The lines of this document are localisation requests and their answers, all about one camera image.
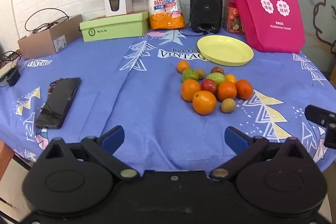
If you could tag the brown kiwi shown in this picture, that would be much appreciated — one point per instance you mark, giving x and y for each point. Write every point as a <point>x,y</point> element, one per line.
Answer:
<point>227,105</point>
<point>201,74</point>

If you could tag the brown cardboard box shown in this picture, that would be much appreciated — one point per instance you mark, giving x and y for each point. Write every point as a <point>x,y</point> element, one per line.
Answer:
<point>47,40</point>

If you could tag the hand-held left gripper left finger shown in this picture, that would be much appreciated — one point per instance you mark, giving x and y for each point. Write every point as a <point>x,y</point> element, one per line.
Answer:
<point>114,138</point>

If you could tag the green guava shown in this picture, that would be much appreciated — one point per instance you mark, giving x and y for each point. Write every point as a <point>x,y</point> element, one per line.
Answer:
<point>216,78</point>
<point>189,75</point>

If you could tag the dark red tomato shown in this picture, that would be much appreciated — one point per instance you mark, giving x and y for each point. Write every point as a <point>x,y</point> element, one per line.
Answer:
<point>209,86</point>

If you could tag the large smooth orange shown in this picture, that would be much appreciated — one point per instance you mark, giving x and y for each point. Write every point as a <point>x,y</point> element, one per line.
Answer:
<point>204,102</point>

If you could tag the bumpy tangerine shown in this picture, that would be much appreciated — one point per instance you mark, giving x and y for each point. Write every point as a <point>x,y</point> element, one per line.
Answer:
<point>244,89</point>
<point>226,90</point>

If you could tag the white power strip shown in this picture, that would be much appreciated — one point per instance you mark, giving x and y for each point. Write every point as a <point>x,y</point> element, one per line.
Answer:
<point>8,60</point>

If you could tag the pink tote bag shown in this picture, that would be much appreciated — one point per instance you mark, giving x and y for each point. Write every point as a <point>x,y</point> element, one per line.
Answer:
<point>273,16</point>

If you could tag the black smartphone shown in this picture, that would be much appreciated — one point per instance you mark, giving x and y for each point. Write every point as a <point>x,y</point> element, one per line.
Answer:
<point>57,103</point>

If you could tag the small yellow citrus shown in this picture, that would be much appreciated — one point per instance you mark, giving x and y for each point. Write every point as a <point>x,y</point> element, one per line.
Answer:
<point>231,78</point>

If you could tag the red beaded charm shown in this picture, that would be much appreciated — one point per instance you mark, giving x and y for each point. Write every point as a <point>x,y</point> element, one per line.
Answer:
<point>52,87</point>

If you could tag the small red box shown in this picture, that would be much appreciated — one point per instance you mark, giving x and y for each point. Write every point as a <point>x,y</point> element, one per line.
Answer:
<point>232,19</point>

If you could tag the yellow plastic plate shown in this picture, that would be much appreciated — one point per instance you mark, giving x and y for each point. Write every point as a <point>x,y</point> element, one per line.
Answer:
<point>223,49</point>

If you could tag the blue printed tablecloth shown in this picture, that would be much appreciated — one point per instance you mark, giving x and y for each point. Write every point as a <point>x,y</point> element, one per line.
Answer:
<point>147,108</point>

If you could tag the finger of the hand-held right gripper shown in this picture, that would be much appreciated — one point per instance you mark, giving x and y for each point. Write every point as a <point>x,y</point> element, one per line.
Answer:
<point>319,115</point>
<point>330,136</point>

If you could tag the small orange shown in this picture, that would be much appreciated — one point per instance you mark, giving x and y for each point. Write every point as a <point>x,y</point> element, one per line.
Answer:
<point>183,66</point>

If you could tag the red green tomato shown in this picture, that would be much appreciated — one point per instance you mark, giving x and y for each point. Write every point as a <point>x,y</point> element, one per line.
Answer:
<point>217,70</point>

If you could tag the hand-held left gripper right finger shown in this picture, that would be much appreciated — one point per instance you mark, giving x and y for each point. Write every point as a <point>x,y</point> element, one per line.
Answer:
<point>236,138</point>

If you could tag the flat green box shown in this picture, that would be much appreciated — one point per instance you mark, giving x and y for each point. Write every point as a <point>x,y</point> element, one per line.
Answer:
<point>113,29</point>

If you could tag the black speaker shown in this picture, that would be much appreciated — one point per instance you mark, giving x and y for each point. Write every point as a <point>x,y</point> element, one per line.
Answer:
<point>206,6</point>

